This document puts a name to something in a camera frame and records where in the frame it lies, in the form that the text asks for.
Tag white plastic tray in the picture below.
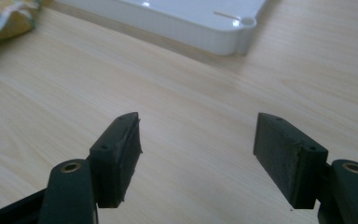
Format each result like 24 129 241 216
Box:
54 0 267 57

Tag orange-print fabric bag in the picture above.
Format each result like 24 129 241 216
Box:
0 0 42 49

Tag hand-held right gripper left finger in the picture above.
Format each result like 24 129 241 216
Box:
88 111 144 209

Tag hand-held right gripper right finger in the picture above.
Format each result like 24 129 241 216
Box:
253 112 329 210

